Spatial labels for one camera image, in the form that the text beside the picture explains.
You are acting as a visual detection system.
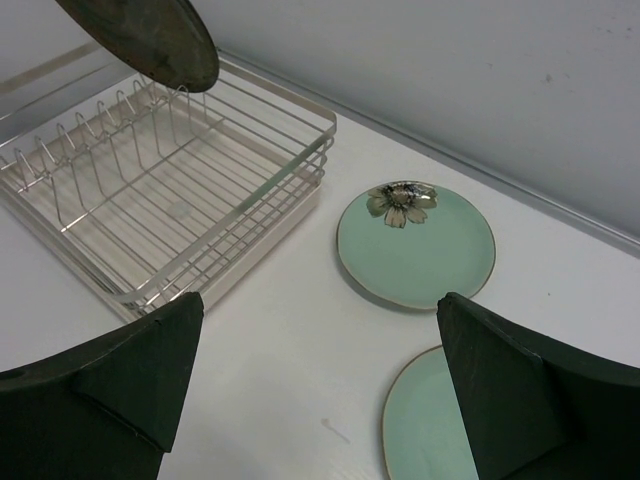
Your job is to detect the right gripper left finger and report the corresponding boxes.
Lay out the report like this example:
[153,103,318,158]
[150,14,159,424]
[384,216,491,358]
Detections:
[1,292,204,479]

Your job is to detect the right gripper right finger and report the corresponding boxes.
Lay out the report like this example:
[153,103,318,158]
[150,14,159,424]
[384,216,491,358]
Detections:
[437,293,639,479]

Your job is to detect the green flower plate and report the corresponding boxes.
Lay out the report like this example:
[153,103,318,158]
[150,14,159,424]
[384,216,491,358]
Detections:
[381,346,478,480]
[335,180,497,311]

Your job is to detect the brown ceramic plate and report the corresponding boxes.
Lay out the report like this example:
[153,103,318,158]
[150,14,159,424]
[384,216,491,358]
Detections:
[58,0,220,93]

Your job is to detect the aluminium frame rail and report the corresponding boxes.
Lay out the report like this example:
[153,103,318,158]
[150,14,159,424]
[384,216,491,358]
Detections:
[217,47,640,259]

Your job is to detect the wire dish rack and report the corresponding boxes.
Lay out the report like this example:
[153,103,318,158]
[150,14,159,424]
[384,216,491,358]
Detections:
[1,42,337,321]

